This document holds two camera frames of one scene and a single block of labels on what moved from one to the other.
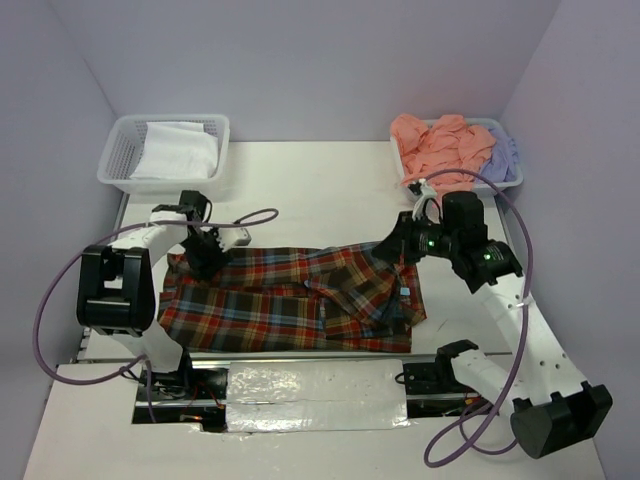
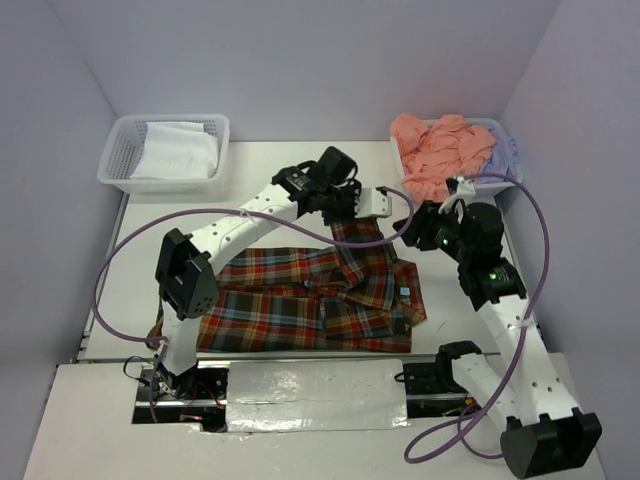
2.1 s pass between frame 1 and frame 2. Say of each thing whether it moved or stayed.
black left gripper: moved
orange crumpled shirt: stayed
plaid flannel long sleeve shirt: stayed
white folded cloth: stayed
